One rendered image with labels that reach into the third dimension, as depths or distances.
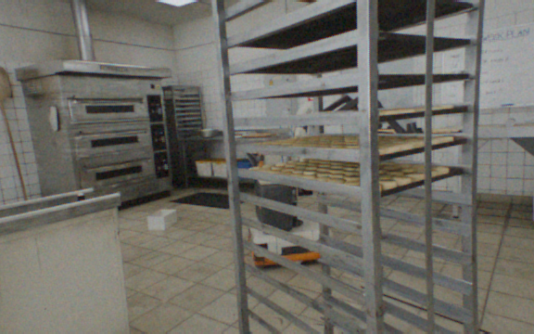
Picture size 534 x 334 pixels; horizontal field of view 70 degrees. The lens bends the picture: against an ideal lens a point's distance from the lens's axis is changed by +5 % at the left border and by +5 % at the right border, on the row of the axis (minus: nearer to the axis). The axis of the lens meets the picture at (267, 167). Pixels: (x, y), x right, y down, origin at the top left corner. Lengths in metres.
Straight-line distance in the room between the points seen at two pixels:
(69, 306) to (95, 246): 0.27
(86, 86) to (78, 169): 1.07
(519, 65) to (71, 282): 4.68
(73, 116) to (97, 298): 3.53
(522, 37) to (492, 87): 0.54
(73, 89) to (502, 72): 5.08
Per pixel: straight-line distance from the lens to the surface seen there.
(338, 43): 0.94
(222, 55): 1.32
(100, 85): 5.56
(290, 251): 3.01
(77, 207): 1.93
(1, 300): 1.92
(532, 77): 5.10
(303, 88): 1.02
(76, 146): 5.30
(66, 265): 1.96
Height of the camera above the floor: 1.26
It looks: 9 degrees down
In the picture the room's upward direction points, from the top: 4 degrees counter-clockwise
